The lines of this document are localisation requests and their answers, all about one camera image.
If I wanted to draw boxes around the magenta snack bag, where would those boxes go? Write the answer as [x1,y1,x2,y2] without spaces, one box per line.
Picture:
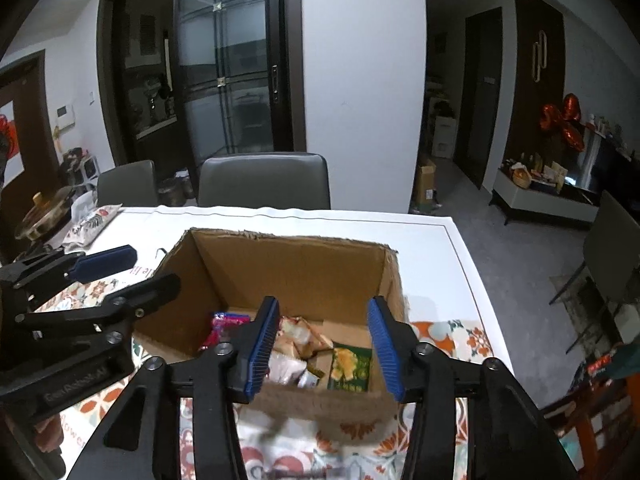
[200,312,250,351]

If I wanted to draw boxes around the gold brown snack packet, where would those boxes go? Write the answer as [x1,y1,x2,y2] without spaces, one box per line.
[273,316,334,361]

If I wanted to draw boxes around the beige snack packet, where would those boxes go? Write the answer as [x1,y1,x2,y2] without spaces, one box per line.
[266,351,322,388]

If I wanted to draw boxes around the person left hand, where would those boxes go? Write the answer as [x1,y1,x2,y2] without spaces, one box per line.
[34,414,64,453]

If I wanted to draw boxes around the cooking pot with lid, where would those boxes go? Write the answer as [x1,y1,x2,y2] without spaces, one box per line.
[14,186,74,242]

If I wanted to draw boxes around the white patterned snack bag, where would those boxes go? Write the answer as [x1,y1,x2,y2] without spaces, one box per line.
[62,204,122,252]

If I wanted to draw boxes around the red fu door poster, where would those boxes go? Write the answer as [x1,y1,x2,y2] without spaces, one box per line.
[0,101,24,186]

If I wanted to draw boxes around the grey dining chair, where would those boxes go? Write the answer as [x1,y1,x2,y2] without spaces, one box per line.
[96,159,160,207]
[198,152,331,210]

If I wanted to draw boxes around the green yellow snack packet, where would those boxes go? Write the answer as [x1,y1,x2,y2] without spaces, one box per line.
[328,344,372,392]

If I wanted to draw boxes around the patterned tile table mat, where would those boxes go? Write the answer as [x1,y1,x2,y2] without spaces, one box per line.
[38,279,492,479]

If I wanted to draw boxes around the brown cardboard box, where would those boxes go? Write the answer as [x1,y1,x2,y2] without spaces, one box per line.
[131,226,409,424]

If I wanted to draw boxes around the white low cabinet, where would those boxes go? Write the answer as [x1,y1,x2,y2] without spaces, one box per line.
[489,171,599,231]

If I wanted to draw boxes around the cardboard box on floor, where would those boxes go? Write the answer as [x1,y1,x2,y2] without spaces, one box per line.
[412,153,437,210]

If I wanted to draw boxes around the red foil balloons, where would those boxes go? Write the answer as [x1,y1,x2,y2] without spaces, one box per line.
[539,93,585,153]

